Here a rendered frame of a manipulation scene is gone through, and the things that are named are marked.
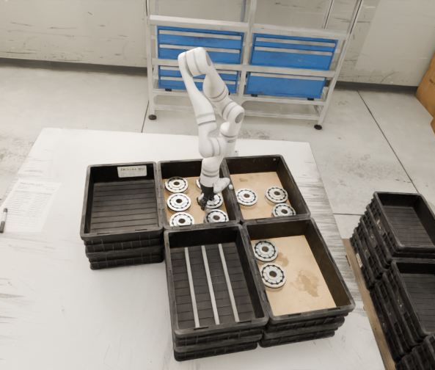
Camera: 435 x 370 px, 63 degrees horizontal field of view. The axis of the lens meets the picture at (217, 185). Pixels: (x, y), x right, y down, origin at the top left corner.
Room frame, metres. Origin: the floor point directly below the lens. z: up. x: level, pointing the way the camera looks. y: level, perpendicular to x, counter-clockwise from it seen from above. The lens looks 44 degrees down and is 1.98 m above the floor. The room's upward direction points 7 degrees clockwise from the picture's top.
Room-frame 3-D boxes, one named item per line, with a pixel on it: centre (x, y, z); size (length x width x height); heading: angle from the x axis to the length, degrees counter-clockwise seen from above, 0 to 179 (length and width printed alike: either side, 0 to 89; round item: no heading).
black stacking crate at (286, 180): (1.14, -0.20, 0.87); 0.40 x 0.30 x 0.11; 15
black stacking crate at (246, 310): (0.68, -0.02, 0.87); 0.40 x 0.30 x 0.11; 15
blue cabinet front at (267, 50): (3.05, -0.52, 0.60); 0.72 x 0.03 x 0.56; 96
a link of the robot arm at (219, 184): (1.05, 0.02, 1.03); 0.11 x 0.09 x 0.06; 60
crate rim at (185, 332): (0.68, -0.02, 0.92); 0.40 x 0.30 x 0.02; 15
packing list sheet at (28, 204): (1.07, 0.87, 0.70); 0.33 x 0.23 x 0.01; 6
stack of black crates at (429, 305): (0.98, -1.13, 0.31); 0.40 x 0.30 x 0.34; 6
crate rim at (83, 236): (0.99, 0.38, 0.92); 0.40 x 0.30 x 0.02; 15
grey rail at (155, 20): (3.04, -0.12, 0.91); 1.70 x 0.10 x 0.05; 96
